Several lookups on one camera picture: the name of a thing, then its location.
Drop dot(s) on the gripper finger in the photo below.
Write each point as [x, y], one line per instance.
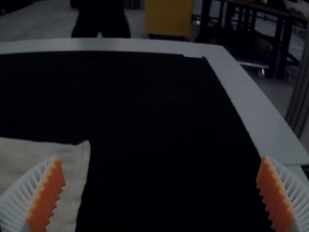
[36, 200]
[280, 198]

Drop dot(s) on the pale towel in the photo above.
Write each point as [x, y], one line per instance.
[72, 169]

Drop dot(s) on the black mat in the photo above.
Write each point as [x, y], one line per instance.
[144, 116]

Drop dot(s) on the yellow wheeled cabinet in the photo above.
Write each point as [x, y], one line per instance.
[169, 17]

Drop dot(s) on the aluminium frame post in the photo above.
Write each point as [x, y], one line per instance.
[299, 96]

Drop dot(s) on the blue metal frame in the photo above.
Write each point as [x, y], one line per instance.
[265, 10]

